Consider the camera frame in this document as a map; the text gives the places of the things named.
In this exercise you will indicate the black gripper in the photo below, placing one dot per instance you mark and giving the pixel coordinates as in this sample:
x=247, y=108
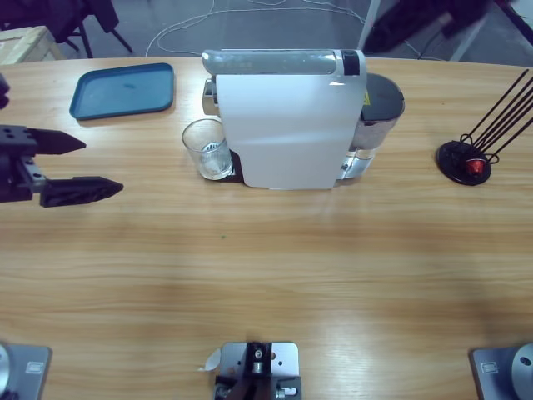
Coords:
x=416, y=18
x=14, y=179

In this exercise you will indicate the clear drinking glass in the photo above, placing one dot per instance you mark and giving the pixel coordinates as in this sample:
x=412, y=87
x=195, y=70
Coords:
x=206, y=141

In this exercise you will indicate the grey coffee machine lever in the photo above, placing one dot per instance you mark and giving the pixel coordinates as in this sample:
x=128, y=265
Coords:
x=270, y=62

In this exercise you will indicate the red coffee capsule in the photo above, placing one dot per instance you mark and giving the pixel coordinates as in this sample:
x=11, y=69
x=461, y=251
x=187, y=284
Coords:
x=474, y=167

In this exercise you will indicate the white capsule coffee machine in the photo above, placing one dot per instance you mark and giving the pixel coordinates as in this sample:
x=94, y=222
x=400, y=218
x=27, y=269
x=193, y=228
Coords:
x=287, y=125

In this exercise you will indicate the clear water tank black lid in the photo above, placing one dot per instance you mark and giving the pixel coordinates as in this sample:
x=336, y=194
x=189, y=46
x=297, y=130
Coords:
x=381, y=100

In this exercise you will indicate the blue plastic tray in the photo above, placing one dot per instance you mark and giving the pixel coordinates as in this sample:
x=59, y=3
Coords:
x=125, y=91

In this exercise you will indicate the wooden crate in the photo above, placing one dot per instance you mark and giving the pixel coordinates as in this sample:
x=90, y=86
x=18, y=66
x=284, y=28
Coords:
x=25, y=46

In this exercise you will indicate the black capsule holder with rods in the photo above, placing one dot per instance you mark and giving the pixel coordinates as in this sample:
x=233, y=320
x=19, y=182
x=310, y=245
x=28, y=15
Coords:
x=451, y=160

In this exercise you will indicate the black drip tray metal grille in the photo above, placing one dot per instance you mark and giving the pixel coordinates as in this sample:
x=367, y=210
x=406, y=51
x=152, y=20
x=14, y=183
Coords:
x=236, y=171

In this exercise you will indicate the white paper tag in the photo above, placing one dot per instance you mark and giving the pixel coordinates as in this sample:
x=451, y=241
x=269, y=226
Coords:
x=212, y=360

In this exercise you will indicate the white metal frame leg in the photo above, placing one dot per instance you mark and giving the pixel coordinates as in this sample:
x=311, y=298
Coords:
x=464, y=46
x=372, y=10

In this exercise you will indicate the dark frame bar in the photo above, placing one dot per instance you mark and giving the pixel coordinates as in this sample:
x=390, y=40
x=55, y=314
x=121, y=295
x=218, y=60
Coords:
x=518, y=18

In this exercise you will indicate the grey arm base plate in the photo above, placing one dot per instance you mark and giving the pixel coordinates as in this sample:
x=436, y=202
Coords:
x=499, y=375
x=25, y=371

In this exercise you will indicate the grey camera mount black post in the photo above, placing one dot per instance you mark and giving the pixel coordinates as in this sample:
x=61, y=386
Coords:
x=283, y=358

